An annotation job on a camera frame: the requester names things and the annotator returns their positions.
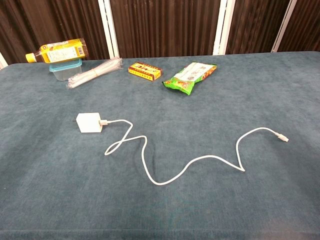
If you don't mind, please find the white power adapter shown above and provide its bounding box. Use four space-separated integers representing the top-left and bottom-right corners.
74 112 104 134

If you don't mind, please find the white usb cable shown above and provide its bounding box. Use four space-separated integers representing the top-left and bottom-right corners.
98 119 290 186

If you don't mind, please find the small yellow and red box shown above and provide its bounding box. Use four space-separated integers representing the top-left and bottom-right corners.
127 61 164 82

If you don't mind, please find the green snack bag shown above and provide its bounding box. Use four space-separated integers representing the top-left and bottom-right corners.
161 61 218 96

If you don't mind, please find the bundle of clear wrapped straws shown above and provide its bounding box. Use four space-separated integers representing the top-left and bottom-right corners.
65 56 124 89

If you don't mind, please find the teal tablecloth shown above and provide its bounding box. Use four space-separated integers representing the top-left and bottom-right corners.
0 51 320 240

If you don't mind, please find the brown pleated curtain panel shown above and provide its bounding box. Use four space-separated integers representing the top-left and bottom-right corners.
225 0 292 55
0 0 111 65
277 0 320 53
109 0 222 60

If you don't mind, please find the clear container with blue lid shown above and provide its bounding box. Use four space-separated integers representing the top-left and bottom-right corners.
48 58 83 82

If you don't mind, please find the tea bottle with yellow label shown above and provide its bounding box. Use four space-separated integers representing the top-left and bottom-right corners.
25 38 89 64

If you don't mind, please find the white partition frame post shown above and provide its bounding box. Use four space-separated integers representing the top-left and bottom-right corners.
0 51 9 70
212 0 236 56
97 0 120 60
271 0 298 53

